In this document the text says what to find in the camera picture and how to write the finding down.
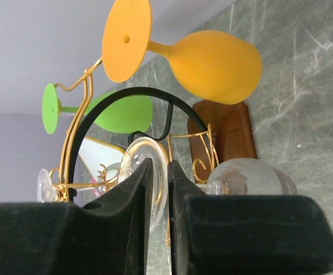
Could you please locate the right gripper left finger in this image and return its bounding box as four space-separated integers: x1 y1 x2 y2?
0 159 152 274

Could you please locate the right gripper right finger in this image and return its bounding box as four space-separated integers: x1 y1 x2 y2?
167 160 333 275

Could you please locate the clear wine glass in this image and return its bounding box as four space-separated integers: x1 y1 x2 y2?
117 137 297 232
37 167 62 202

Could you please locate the green wine glass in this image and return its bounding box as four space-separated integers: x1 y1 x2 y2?
41 82 154 136

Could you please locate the orange wine glass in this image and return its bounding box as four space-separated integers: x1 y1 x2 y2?
101 1 263 105

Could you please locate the pink card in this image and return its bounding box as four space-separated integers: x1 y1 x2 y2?
91 177 109 198

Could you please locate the gold framed whiteboard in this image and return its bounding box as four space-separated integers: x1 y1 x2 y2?
79 136 125 181

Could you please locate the gold wire glass rack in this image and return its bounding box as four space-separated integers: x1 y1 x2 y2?
48 56 258 247

